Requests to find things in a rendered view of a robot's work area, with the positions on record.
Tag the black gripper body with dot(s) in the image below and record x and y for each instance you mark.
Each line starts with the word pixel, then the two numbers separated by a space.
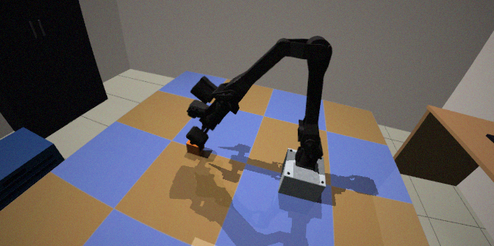
pixel 199 136

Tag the orange block with dark square mark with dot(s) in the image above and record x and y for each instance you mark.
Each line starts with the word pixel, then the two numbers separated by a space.
pixel 193 148

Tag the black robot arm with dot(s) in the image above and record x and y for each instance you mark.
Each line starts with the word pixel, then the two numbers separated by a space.
pixel 316 50

